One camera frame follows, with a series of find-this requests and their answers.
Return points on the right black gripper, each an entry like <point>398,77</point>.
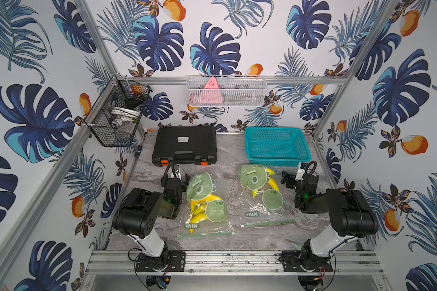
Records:
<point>291,179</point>

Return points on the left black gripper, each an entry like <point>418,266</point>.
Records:
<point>169,208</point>

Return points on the zip-top bag green print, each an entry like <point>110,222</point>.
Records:
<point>268,209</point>

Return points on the yellow banana from bag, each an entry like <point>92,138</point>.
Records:
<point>262,176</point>

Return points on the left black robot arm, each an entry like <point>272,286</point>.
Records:
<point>138,211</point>

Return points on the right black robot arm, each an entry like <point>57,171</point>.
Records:
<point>350,215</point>

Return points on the yellow bananas in left bag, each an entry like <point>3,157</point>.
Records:
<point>198,208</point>

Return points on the left zip-top bag with bananas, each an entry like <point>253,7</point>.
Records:
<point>206,212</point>

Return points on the black plastic tool case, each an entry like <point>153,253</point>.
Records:
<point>185,145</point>

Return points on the teal plastic basket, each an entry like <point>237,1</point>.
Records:
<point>276,146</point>

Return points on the pink triangle card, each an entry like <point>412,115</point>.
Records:
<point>211,93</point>

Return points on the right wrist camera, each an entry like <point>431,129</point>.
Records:
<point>302,170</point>

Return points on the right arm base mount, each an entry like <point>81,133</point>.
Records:
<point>305,262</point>

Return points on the black wire basket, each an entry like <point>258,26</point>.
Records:
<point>118,112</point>

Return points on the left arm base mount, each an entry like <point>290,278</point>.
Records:
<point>169,261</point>

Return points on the aluminium front rail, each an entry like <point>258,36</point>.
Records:
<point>234,263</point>

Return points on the clear mesh wall tray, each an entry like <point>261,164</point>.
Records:
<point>237,91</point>

